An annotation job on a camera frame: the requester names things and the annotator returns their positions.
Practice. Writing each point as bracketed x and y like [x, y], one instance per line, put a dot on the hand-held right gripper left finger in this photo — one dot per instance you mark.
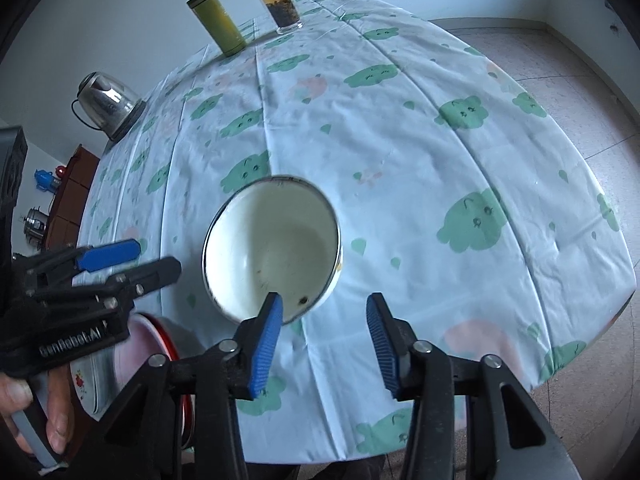
[265, 347]

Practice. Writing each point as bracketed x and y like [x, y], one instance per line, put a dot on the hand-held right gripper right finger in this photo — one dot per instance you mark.
[382, 347]

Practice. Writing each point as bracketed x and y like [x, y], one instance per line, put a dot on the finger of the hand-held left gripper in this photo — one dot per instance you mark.
[155, 271]
[107, 255]

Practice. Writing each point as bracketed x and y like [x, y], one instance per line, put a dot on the small red flower plate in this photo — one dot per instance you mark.
[87, 385]

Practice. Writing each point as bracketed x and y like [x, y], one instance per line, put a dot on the red plastic bowl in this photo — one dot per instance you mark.
[145, 350]

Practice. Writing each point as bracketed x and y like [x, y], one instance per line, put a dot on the white enamel bowl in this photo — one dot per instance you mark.
[270, 240]

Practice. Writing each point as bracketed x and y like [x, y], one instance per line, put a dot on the person's left hand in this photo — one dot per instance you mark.
[62, 420]

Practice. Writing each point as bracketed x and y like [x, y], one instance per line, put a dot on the brown wooden sideboard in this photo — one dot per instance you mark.
[75, 195]

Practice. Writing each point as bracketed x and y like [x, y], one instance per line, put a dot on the stainless steel pot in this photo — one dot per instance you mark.
[34, 225]

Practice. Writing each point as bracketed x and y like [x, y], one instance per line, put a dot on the small red round ornament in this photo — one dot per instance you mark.
[60, 172]

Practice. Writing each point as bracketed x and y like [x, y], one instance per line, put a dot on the blue plastic jug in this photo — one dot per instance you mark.
[45, 181]

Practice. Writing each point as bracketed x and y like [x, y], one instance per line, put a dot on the stainless steel electric kettle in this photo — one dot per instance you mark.
[105, 100]

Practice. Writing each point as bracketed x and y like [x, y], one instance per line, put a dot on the cloud print tablecloth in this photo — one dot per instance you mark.
[425, 160]

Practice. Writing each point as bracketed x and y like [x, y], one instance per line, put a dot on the green tumbler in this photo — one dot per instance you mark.
[217, 22]

